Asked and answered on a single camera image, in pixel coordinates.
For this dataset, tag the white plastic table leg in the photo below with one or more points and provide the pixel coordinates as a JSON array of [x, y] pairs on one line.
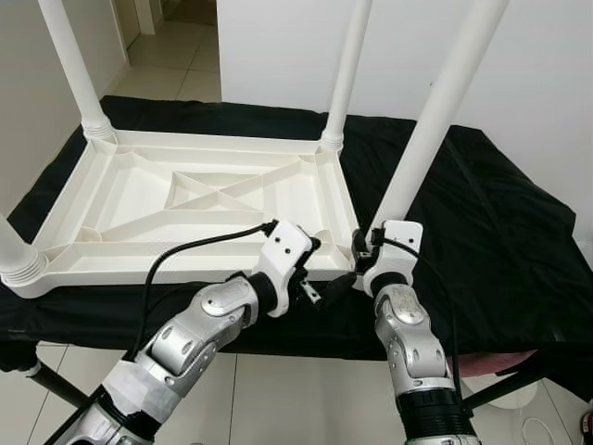
[[350, 56], [69, 56], [14, 250], [445, 93]]

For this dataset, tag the white plastic table top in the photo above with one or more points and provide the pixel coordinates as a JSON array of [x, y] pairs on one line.
[[120, 199]]

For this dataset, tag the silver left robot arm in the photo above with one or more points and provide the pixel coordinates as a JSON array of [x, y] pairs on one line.
[[185, 343]]

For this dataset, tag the black tablecloth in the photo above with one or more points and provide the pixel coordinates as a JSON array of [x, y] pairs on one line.
[[519, 260]]

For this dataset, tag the pink rounded object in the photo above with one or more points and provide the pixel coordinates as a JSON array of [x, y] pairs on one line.
[[500, 362]]

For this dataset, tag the red round object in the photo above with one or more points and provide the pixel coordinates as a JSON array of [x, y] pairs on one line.
[[588, 425]]

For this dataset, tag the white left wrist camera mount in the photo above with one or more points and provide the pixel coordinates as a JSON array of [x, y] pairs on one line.
[[287, 246]]

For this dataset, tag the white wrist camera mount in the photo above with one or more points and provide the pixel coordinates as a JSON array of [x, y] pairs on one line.
[[398, 260], [287, 246]]

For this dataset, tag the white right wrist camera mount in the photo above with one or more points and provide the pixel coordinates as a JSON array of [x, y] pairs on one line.
[[398, 260]]

